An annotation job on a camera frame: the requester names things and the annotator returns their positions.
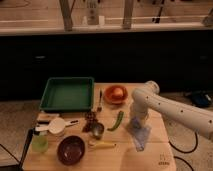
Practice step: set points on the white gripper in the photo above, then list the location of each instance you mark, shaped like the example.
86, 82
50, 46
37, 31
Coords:
139, 111

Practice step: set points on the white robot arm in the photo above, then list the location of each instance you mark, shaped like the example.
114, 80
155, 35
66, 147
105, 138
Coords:
147, 96

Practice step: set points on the green chili pepper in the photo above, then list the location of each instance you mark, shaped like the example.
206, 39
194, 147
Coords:
118, 121

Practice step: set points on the blue folded cloth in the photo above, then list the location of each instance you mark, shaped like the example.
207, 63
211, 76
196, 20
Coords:
140, 137

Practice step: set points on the yellow round fruit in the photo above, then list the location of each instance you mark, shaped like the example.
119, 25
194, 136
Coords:
117, 93

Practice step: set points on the orange bowl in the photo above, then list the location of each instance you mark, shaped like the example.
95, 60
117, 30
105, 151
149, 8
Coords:
108, 95

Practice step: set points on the metal fork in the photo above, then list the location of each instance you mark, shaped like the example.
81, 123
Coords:
99, 107

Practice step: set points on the small metal cup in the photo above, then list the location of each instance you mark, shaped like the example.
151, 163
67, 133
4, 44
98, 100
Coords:
97, 130

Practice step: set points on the dark red grape bunch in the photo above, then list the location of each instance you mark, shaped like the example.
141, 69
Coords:
90, 118

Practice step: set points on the dark object on floor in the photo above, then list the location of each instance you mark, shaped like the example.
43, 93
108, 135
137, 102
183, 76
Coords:
199, 99

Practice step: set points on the green plastic tray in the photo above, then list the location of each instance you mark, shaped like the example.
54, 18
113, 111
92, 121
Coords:
68, 94

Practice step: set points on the dark purple bowl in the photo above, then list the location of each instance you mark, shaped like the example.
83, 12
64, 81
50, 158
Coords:
71, 150

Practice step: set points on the green plastic cup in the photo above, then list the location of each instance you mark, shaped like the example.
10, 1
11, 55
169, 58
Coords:
39, 143

